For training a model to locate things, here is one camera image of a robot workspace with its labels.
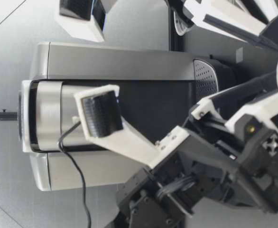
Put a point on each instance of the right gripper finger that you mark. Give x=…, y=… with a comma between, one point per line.
x=229, y=16

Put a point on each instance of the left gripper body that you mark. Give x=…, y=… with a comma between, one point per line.
x=212, y=161

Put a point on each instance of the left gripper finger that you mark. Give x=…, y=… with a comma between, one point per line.
x=255, y=107
x=207, y=105

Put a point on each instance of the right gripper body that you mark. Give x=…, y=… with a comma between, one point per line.
x=188, y=19

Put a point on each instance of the clear plastic cup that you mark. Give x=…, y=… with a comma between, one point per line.
x=179, y=25

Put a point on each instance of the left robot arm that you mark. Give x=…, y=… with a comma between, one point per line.
x=148, y=202

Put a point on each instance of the silver and black coffee machine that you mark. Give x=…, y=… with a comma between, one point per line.
x=120, y=69

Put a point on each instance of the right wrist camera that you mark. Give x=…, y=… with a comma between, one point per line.
x=91, y=26

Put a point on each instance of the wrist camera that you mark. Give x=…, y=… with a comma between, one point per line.
x=91, y=26
x=101, y=114

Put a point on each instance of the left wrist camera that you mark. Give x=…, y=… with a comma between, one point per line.
x=101, y=114

